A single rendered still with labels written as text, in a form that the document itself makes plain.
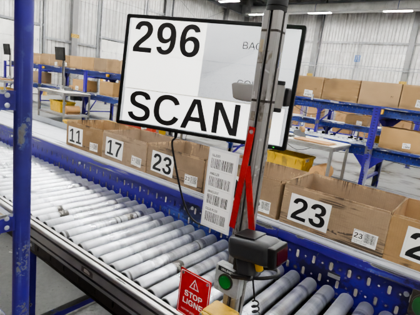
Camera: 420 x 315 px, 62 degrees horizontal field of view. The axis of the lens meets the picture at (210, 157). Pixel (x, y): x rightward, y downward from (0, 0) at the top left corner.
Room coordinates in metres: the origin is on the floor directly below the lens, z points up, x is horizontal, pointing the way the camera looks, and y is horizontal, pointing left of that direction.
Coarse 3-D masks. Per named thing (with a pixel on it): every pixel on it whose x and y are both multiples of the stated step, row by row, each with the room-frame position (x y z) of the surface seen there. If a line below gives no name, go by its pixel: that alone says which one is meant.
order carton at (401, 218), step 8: (408, 200) 1.34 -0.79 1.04; (416, 200) 1.33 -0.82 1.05; (400, 208) 1.23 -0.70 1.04; (408, 208) 1.34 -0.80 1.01; (416, 208) 1.32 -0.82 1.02; (392, 216) 1.11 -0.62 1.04; (400, 216) 1.10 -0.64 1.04; (408, 216) 1.33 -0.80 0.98; (416, 216) 1.32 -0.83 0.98; (392, 224) 1.11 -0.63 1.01; (400, 224) 1.10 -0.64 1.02; (408, 224) 1.08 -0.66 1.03; (416, 224) 1.07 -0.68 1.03; (392, 232) 1.11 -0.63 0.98; (400, 232) 1.09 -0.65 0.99; (392, 240) 1.10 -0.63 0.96; (400, 240) 1.09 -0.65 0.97; (384, 248) 1.12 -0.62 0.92; (392, 248) 1.10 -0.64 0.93; (400, 248) 1.09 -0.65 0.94; (384, 256) 1.11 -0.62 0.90; (392, 256) 1.10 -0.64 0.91; (400, 264) 1.08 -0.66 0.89; (408, 264) 1.07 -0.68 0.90; (416, 264) 1.05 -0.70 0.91
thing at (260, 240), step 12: (240, 240) 0.69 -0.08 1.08; (252, 240) 0.68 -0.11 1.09; (264, 240) 0.68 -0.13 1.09; (276, 240) 0.69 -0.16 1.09; (240, 252) 0.69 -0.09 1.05; (252, 252) 0.67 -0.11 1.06; (264, 252) 0.65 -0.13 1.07; (276, 252) 0.65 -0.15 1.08; (240, 264) 0.70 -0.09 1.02; (252, 264) 0.69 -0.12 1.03; (264, 264) 0.65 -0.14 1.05; (276, 264) 0.65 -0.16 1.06; (240, 276) 0.69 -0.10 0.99; (252, 276) 0.68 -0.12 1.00
